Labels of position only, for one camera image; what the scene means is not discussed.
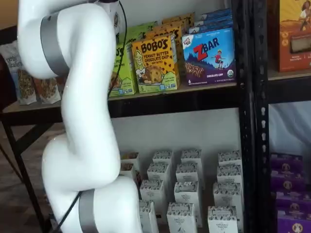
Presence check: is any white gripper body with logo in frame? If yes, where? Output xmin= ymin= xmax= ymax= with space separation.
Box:
xmin=104 ymin=0 xmax=121 ymax=33

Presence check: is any green Bobo's apple pie box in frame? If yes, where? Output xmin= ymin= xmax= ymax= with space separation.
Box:
xmin=119 ymin=21 xmax=158 ymax=47
xmin=108 ymin=42 xmax=137 ymax=98

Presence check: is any yellow Bobo's peanut butter box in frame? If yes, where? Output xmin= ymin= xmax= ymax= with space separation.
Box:
xmin=170 ymin=12 xmax=195 ymax=26
xmin=145 ymin=24 xmax=183 ymax=76
xmin=131 ymin=33 xmax=181 ymax=92
xmin=161 ymin=18 xmax=189 ymax=32

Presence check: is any blue Zbar chocolate chip box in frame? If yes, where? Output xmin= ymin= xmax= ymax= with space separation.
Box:
xmin=200 ymin=8 xmax=231 ymax=20
xmin=181 ymin=27 xmax=237 ymax=85
xmin=194 ymin=13 xmax=233 ymax=27
xmin=188 ymin=19 xmax=234 ymax=34

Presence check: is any black metal shelf rack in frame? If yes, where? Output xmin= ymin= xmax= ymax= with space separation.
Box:
xmin=252 ymin=0 xmax=311 ymax=233
xmin=0 ymin=0 xmax=256 ymax=233

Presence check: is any brown particle board shelf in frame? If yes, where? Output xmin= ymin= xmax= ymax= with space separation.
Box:
xmin=2 ymin=82 xmax=240 ymax=115
xmin=267 ymin=69 xmax=311 ymax=82

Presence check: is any small colourful snack box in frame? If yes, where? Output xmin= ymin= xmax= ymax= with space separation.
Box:
xmin=121 ymin=152 xmax=140 ymax=170
xmin=118 ymin=163 xmax=137 ymax=185

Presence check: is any large orange cereal box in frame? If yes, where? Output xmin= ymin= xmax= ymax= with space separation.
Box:
xmin=268 ymin=0 xmax=311 ymax=73

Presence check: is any purple snack box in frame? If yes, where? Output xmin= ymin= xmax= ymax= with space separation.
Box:
xmin=276 ymin=191 xmax=311 ymax=213
xmin=270 ymin=169 xmax=306 ymax=193
xmin=270 ymin=152 xmax=304 ymax=172
xmin=276 ymin=210 xmax=311 ymax=233

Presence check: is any granola bag orange label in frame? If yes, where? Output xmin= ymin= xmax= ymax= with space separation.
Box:
xmin=33 ymin=77 xmax=62 ymax=104

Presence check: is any granola bag blue label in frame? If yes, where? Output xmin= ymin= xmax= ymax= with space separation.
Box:
xmin=0 ymin=40 xmax=37 ymax=105

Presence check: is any white patterned carton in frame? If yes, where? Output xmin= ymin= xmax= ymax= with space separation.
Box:
xmin=176 ymin=164 xmax=200 ymax=185
xmin=207 ymin=206 xmax=239 ymax=233
xmin=217 ymin=165 xmax=243 ymax=187
xmin=218 ymin=150 xmax=242 ymax=168
xmin=139 ymin=180 xmax=164 ymax=210
xmin=167 ymin=202 xmax=196 ymax=233
xmin=152 ymin=150 xmax=174 ymax=170
xmin=147 ymin=163 xmax=171 ymax=185
xmin=181 ymin=150 xmax=202 ymax=168
xmin=139 ymin=200 xmax=158 ymax=233
xmin=213 ymin=182 xmax=242 ymax=210
xmin=173 ymin=181 xmax=200 ymax=207

